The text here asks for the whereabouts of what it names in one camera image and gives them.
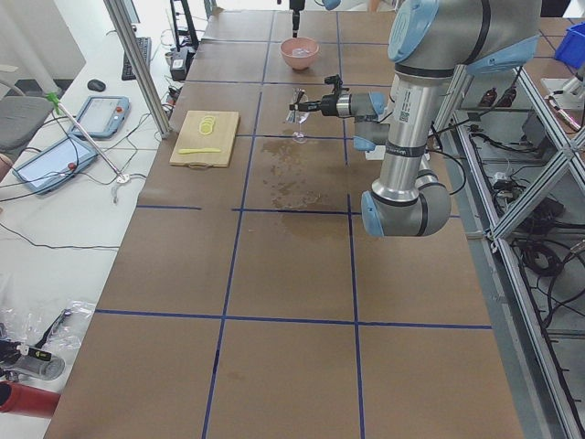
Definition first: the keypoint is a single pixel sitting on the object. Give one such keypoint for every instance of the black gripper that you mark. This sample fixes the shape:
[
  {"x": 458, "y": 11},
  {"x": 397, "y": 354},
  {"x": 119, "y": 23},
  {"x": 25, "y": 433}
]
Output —
[
  {"x": 330, "y": 104},
  {"x": 297, "y": 18}
]

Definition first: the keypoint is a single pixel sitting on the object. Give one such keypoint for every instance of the clear wine glass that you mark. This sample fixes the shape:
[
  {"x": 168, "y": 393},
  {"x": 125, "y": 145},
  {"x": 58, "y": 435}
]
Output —
[{"x": 298, "y": 135}]

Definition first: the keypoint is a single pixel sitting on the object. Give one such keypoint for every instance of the pile of clear ice cubes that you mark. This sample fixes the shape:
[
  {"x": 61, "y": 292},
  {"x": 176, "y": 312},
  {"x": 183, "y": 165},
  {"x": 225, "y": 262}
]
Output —
[{"x": 301, "y": 53}]

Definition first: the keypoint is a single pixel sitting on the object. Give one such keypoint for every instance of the pink plastic bowl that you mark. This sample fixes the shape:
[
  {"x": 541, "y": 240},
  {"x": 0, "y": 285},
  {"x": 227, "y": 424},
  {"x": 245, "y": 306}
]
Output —
[{"x": 289, "y": 44}]

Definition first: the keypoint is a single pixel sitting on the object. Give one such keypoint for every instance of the bamboo cutting board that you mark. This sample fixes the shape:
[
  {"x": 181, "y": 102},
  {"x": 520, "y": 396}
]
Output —
[{"x": 223, "y": 137}]

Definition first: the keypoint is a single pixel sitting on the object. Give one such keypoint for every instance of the yellow plastic knife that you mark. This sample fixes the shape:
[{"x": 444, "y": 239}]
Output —
[{"x": 204, "y": 150}]

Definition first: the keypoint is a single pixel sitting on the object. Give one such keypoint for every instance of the metal rod with green clip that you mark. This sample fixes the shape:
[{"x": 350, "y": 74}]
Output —
[{"x": 121, "y": 178}]

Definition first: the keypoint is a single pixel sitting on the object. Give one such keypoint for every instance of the blue teach pendant far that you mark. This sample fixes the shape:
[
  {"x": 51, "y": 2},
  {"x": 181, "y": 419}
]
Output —
[{"x": 103, "y": 116}]

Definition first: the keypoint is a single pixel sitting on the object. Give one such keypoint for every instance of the blue teach pendant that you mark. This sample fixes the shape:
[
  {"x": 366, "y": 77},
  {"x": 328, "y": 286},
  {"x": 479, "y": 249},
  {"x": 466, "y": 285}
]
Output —
[
  {"x": 54, "y": 166},
  {"x": 103, "y": 116}
]

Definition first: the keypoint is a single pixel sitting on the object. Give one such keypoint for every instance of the black computer mouse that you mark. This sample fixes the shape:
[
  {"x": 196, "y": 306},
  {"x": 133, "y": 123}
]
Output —
[{"x": 96, "y": 85}]

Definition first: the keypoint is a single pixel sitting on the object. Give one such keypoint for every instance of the blue teach pendant near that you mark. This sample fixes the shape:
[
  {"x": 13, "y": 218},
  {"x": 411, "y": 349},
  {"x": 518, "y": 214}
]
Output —
[{"x": 54, "y": 166}]

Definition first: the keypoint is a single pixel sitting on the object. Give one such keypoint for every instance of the blue plastic bin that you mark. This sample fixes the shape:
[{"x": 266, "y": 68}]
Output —
[{"x": 571, "y": 49}]

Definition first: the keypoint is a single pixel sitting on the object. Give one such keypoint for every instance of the grey office chair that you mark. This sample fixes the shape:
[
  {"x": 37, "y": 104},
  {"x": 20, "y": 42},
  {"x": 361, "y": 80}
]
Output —
[{"x": 21, "y": 116}]

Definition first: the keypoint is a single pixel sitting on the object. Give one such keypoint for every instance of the red cylinder bottle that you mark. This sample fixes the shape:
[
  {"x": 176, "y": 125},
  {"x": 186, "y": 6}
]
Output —
[{"x": 24, "y": 400}]

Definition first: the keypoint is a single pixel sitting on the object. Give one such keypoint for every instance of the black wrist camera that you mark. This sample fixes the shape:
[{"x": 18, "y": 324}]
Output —
[{"x": 336, "y": 82}]

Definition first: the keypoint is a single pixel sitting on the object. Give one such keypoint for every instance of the aluminium frame post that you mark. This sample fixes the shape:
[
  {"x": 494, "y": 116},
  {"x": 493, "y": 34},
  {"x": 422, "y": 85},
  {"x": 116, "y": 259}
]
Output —
[{"x": 123, "y": 27}]

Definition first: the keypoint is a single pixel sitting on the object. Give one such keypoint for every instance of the aluminium side frame rack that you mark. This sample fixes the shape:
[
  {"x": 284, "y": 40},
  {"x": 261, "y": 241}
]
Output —
[{"x": 520, "y": 137}]

